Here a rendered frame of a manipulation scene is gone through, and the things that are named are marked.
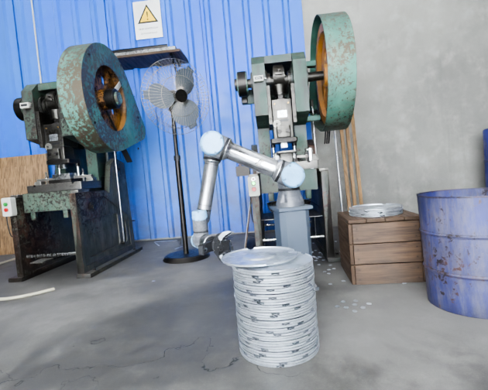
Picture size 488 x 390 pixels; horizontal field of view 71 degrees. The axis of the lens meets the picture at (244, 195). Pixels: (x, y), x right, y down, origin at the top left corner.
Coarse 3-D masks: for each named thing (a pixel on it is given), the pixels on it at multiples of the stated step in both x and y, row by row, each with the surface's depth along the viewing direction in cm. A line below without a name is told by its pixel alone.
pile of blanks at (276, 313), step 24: (312, 264) 118; (240, 288) 116; (264, 288) 109; (288, 288) 109; (312, 288) 116; (240, 312) 117; (264, 312) 110; (288, 312) 110; (312, 312) 118; (240, 336) 121; (264, 336) 112; (288, 336) 110; (312, 336) 117; (264, 360) 111; (288, 360) 110
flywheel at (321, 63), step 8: (320, 32) 251; (320, 40) 260; (320, 48) 267; (320, 56) 273; (320, 64) 277; (320, 80) 282; (320, 88) 282; (320, 96) 282; (320, 104) 279; (320, 112) 280
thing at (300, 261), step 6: (300, 252) 131; (294, 258) 124; (300, 258) 123; (306, 258) 122; (312, 258) 119; (282, 264) 117; (288, 264) 117; (294, 264) 116; (300, 264) 116; (306, 264) 113; (240, 270) 114; (246, 270) 112; (252, 270) 113; (258, 270) 113; (264, 270) 112; (270, 270) 112; (276, 270) 111; (282, 270) 109; (288, 270) 109
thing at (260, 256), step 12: (240, 252) 138; (252, 252) 134; (264, 252) 132; (276, 252) 133; (288, 252) 131; (228, 264) 120; (240, 264) 120; (252, 264) 118; (264, 264) 115; (276, 264) 116
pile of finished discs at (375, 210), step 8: (352, 208) 201; (360, 208) 197; (368, 208) 193; (376, 208) 190; (384, 208) 188; (392, 208) 183; (400, 208) 186; (360, 216) 188; (368, 216) 185; (376, 216) 183; (384, 216) 183
